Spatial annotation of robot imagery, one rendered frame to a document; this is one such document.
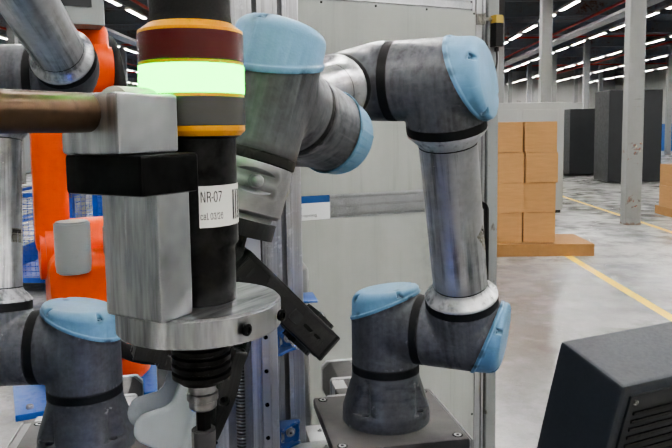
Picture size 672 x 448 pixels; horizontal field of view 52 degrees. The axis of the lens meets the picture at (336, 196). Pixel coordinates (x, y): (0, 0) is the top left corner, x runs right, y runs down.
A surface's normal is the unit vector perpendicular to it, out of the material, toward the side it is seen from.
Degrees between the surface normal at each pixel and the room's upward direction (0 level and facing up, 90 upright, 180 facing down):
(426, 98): 111
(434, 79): 93
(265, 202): 95
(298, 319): 92
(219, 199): 90
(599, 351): 15
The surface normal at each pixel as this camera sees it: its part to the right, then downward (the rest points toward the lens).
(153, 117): 0.87, 0.04
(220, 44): 0.66, 0.07
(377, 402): -0.25, -0.21
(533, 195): -0.04, 0.10
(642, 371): 0.10, -0.94
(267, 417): 0.18, 0.09
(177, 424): 0.39, 0.11
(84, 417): 0.33, -0.22
